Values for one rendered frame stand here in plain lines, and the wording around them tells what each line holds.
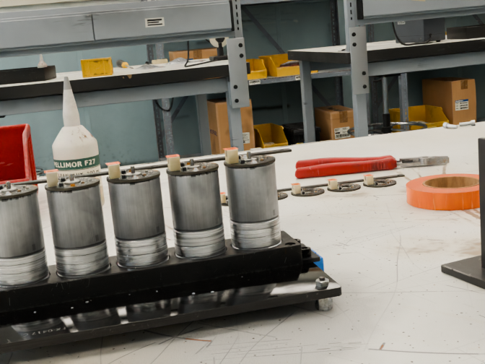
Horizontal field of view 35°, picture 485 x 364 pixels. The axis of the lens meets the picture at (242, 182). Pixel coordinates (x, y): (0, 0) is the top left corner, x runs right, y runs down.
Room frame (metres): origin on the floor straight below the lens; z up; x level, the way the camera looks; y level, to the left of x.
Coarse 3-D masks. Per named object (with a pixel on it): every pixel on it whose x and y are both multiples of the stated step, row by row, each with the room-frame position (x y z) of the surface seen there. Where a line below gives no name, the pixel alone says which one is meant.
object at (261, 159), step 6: (240, 156) 0.38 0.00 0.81; (252, 156) 0.38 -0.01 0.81; (258, 156) 0.38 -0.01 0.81; (264, 156) 0.38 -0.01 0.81; (270, 156) 0.38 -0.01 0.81; (240, 162) 0.36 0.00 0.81; (246, 162) 0.36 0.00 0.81; (258, 162) 0.36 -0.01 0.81; (264, 162) 0.36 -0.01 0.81; (270, 162) 0.36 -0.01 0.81
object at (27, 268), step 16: (0, 208) 0.33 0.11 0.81; (16, 208) 0.34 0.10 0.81; (32, 208) 0.34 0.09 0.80; (0, 224) 0.33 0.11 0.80; (16, 224) 0.33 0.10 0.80; (32, 224) 0.34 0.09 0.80; (0, 240) 0.33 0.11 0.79; (16, 240) 0.33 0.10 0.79; (32, 240) 0.34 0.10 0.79; (0, 256) 0.33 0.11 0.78; (16, 256) 0.33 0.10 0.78; (32, 256) 0.34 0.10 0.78; (0, 272) 0.34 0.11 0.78; (16, 272) 0.33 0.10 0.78; (32, 272) 0.34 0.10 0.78; (48, 272) 0.35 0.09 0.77
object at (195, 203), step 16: (176, 176) 0.35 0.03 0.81; (192, 176) 0.35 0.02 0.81; (208, 176) 0.35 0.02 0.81; (176, 192) 0.36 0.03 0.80; (192, 192) 0.35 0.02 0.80; (208, 192) 0.35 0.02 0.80; (176, 208) 0.36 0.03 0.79; (192, 208) 0.35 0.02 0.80; (208, 208) 0.35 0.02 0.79; (176, 224) 0.36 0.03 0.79; (192, 224) 0.35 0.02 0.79; (208, 224) 0.35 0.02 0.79; (176, 240) 0.36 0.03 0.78; (192, 240) 0.35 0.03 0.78; (208, 240) 0.35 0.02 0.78; (224, 240) 0.36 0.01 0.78; (192, 256) 0.35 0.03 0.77; (208, 256) 0.35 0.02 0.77
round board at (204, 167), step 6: (180, 162) 0.37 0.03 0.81; (198, 162) 0.38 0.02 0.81; (204, 162) 0.37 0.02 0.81; (210, 162) 0.37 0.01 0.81; (180, 168) 0.36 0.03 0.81; (186, 168) 0.36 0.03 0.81; (198, 168) 0.36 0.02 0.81; (204, 168) 0.36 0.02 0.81; (210, 168) 0.36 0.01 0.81; (216, 168) 0.36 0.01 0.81; (174, 174) 0.35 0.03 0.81; (180, 174) 0.35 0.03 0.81; (186, 174) 0.35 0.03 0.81; (192, 174) 0.35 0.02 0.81
